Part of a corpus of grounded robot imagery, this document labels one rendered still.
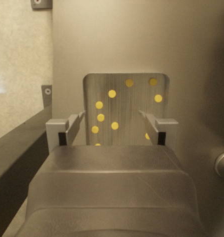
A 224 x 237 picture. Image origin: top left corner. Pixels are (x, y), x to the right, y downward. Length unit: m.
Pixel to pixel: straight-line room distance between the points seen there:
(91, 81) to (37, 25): 0.92
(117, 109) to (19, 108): 1.02
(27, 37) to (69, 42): 0.91
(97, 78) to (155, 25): 0.11
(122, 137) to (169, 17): 0.18
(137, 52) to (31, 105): 1.00
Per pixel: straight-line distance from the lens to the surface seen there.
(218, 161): 0.34
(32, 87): 1.17
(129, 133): 0.28
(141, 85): 0.26
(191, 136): 0.31
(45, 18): 1.15
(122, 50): 0.26
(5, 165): 0.45
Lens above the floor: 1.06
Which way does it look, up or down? 72 degrees down
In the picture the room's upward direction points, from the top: 179 degrees counter-clockwise
